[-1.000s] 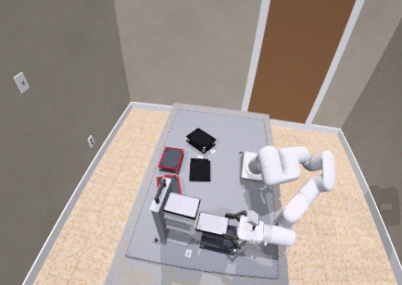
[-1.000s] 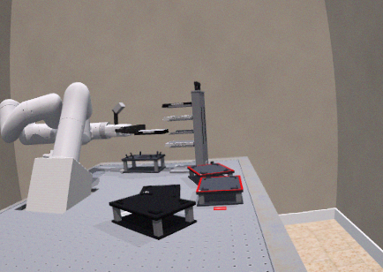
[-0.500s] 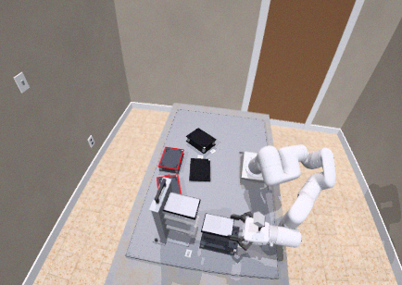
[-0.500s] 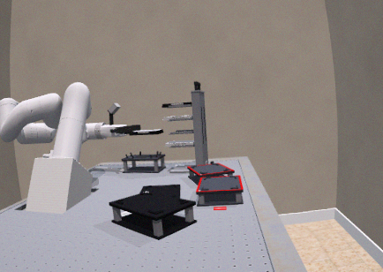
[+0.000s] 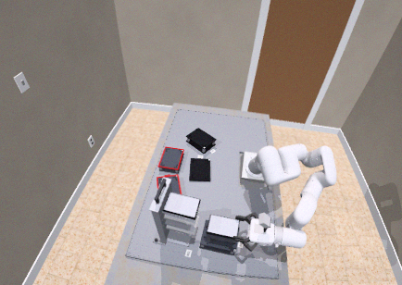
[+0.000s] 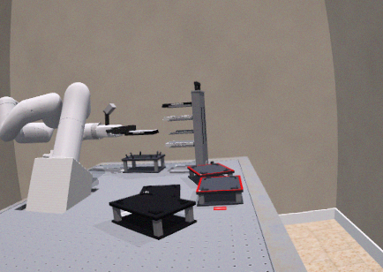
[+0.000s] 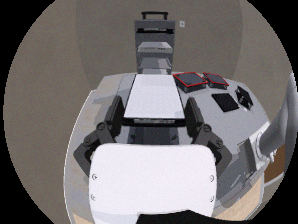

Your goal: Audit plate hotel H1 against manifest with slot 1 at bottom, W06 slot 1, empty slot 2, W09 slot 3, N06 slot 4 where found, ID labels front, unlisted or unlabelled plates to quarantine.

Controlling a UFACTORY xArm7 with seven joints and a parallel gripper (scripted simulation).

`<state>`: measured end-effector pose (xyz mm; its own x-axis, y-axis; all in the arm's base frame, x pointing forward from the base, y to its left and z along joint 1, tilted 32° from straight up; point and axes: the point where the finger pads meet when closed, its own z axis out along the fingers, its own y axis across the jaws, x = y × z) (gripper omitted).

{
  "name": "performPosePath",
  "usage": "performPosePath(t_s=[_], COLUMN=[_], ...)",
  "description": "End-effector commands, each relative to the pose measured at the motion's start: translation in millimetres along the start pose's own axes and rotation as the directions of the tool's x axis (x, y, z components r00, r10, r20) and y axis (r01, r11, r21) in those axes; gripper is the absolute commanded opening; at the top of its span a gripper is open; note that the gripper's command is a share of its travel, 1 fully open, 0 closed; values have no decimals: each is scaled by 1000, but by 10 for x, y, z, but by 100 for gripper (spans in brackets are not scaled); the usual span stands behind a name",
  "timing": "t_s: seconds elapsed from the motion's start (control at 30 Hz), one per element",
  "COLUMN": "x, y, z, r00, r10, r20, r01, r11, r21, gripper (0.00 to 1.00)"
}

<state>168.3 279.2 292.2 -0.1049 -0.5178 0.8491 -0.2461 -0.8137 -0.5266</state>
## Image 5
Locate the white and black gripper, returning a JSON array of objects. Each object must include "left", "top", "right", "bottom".
[{"left": 232, "top": 212, "right": 277, "bottom": 252}]

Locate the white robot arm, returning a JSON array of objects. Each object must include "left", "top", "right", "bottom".
[{"left": 245, "top": 143, "right": 337, "bottom": 249}]

